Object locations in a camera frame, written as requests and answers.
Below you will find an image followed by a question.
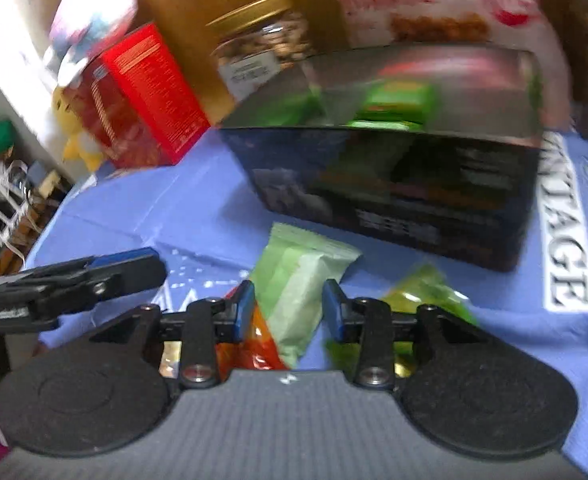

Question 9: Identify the nut jar with gold lid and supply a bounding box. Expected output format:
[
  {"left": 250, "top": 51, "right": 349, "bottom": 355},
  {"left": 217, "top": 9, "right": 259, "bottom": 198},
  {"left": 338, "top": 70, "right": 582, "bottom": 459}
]
[{"left": 206, "top": 0, "right": 317, "bottom": 106}]

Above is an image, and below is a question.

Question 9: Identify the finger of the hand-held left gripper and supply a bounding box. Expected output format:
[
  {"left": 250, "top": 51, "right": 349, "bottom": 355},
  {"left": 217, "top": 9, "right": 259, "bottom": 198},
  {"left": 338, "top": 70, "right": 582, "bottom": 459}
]
[
  {"left": 29, "top": 255, "right": 168, "bottom": 318},
  {"left": 16, "top": 247, "right": 159, "bottom": 286}
]

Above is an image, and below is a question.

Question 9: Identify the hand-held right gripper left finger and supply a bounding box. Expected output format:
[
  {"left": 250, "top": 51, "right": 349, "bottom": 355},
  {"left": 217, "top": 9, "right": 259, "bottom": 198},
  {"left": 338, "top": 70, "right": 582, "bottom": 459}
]
[{"left": 89, "top": 280, "right": 256, "bottom": 390}]

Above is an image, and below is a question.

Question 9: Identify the blue printed cloth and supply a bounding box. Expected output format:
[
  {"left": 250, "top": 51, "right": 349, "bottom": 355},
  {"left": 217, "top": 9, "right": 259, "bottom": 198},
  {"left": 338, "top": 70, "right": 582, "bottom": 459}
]
[{"left": 24, "top": 130, "right": 588, "bottom": 480}]

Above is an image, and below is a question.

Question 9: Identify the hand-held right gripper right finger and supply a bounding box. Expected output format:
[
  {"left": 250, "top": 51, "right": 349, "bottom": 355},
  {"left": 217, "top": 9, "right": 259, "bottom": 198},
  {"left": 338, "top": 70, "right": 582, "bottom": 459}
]
[{"left": 322, "top": 280, "right": 480, "bottom": 390}]

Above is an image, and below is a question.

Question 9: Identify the light green snack packet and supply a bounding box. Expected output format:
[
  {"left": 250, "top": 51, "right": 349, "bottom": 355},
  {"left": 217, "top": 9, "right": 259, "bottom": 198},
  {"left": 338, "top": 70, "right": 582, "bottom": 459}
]
[{"left": 248, "top": 222, "right": 362, "bottom": 371}]

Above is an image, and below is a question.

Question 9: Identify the orange snack packet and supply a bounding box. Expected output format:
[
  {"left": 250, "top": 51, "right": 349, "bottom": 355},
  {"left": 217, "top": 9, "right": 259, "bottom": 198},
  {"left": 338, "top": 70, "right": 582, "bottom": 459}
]
[{"left": 214, "top": 285, "right": 287, "bottom": 371}]

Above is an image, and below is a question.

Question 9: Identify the bright green snack packet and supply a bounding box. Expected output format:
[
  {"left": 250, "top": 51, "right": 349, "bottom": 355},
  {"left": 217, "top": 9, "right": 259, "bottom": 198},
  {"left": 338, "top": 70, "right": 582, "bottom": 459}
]
[{"left": 349, "top": 82, "right": 437, "bottom": 131}]

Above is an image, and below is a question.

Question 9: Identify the pink snack bag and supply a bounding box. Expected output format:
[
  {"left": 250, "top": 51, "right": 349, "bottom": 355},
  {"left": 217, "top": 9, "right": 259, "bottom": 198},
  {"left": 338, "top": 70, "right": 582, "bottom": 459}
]
[{"left": 316, "top": 0, "right": 572, "bottom": 131}]

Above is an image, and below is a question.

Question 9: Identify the red gift box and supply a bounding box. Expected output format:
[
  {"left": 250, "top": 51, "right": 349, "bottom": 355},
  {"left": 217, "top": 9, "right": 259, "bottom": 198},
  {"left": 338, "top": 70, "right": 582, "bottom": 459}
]
[{"left": 66, "top": 22, "right": 212, "bottom": 168}]

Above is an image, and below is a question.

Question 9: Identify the yellow-green snack packet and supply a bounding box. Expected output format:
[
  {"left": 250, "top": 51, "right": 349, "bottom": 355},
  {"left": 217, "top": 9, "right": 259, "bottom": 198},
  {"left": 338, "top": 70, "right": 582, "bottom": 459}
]
[{"left": 324, "top": 264, "right": 480, "bottom": 376}]

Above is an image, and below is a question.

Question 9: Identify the black printed snack box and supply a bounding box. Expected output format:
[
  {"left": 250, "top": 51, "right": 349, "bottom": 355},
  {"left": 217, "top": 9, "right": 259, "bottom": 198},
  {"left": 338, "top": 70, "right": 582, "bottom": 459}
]
[{"left": 219, "top": 45, "right": 545, "bottom": 273}]

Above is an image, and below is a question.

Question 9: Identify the yellow plush toy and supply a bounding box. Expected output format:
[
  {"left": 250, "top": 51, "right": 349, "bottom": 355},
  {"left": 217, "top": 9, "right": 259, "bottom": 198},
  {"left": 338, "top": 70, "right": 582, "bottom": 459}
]
[{"left": 51, "top": 85, "right": 105, "bottom": 173}]

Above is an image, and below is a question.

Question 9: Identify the pastel plush toy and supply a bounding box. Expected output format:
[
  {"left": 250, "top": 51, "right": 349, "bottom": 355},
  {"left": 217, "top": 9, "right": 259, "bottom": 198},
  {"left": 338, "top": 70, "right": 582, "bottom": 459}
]
[{"left": 41, "top": 0, "right": 140, "bottom": 91}]

